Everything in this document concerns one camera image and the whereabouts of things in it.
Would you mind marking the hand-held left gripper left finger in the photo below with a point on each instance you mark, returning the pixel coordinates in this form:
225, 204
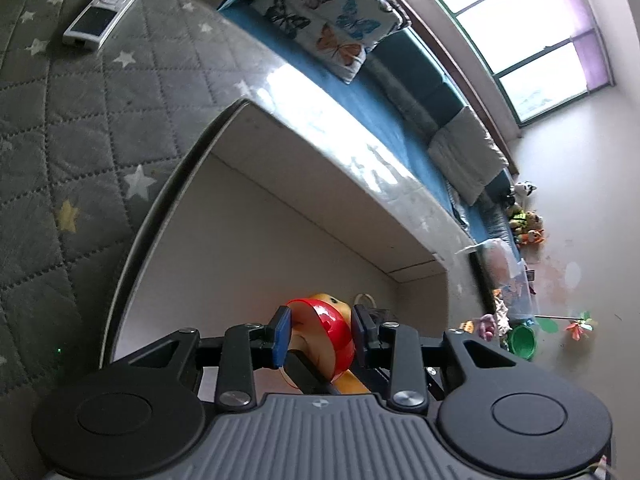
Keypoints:
281, 336

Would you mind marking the clear bag of toys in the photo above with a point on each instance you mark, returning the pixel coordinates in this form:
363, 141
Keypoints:
510, 280

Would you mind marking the green plastic bucket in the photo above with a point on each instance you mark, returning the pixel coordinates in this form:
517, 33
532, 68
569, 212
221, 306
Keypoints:
522, 342

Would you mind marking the grey folded cushion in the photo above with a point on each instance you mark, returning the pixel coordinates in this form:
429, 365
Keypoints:
467, 155

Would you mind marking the colourful pinwheel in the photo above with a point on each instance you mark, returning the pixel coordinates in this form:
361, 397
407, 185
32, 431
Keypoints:
580, 327

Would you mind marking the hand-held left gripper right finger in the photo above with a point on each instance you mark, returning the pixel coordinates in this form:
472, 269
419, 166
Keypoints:
359, 332

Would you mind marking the pile of stuffed toys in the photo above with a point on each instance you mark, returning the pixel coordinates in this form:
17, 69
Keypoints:
524, 220

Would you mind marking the butterfly print pillow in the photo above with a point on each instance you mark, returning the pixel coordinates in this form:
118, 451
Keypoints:
325, 10

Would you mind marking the grey star quilted blanket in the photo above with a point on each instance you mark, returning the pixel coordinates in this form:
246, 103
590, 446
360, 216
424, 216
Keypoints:
80, 160

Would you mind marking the window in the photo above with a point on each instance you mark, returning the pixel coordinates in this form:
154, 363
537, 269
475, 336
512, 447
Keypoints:
525, 25

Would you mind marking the red and yellow toy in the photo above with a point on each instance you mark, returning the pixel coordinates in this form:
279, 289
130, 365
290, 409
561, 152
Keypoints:
330, 325

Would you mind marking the purple toy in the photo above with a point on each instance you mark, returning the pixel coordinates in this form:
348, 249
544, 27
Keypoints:
486, 327

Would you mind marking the white remote control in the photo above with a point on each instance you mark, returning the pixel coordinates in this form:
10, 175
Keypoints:
102, 10

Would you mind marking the blue seat cushion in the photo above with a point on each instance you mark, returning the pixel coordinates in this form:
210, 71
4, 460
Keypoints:
395, 75

